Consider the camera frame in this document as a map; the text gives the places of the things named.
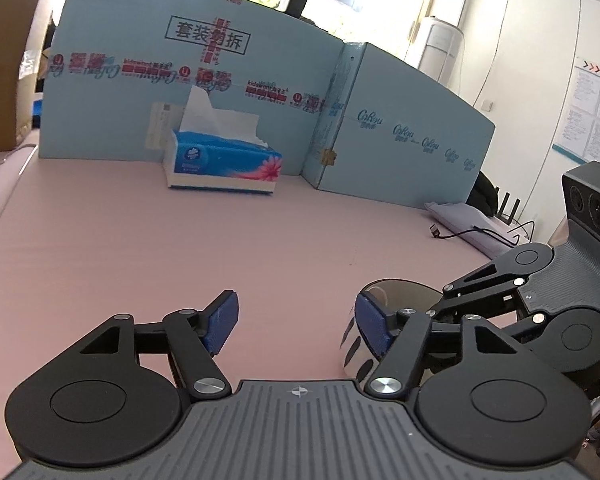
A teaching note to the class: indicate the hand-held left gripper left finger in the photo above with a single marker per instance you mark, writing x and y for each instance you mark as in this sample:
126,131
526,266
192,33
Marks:
222,321

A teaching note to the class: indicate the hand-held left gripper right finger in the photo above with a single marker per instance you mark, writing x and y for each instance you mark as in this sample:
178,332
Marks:
372,327

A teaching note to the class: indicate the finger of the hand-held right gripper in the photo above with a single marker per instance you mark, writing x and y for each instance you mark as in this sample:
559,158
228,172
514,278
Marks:
480,280
520,322

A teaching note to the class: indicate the round white cup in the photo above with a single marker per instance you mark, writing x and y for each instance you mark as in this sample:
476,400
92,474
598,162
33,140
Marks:
352,355

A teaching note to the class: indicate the white plastic bag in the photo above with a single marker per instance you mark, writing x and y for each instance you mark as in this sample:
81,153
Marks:
465,225

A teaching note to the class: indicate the black router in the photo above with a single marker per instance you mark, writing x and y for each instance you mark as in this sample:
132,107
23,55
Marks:
507,208

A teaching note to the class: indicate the black jacket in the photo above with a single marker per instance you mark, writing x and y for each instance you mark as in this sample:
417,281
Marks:
482,190

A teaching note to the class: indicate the blue tissue box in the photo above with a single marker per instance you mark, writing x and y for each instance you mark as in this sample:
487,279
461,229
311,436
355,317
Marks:
220,166

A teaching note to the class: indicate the small light blue cardboard panel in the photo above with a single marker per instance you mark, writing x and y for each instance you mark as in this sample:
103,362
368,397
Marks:
405,135

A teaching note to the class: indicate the white tissue sheet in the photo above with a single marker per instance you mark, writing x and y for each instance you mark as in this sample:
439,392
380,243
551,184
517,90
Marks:
215,112

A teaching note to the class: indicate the white air conditioner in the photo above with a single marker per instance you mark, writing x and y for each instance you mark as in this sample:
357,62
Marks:
442,50

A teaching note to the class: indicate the large light blue cardboard panel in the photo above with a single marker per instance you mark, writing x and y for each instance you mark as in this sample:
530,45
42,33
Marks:
205,85

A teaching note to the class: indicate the blue object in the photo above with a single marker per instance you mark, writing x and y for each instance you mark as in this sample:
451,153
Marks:
38,111

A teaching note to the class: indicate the black monitor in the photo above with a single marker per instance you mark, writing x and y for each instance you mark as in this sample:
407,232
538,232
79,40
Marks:
297,2

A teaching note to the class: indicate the brown cardboard box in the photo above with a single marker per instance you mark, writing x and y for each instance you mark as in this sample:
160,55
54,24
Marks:
10,60

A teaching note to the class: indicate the wall poster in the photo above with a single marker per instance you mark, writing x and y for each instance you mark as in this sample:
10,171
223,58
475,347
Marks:
590,110

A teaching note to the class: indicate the white wall socket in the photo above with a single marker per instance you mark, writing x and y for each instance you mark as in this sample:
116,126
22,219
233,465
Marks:
487,105

